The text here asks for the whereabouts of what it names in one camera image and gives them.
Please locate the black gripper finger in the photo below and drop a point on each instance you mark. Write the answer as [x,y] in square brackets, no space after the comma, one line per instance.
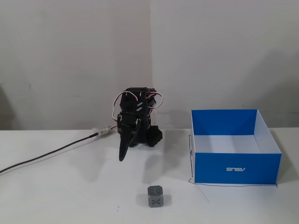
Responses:
[122,144]
[130,136]

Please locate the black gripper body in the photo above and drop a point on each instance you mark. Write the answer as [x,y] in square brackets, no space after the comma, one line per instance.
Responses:
[128,122]

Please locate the gray lettered cube block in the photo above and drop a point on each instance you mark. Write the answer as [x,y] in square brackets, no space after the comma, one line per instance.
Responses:
[157,196]

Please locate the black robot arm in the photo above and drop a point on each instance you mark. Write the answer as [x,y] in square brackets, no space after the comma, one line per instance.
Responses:
[134,102]

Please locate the blue and white cardboard box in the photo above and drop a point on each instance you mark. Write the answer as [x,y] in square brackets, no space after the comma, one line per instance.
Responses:
[236,161]

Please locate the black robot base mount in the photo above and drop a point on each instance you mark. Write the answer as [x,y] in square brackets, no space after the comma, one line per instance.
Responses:
[154,136]

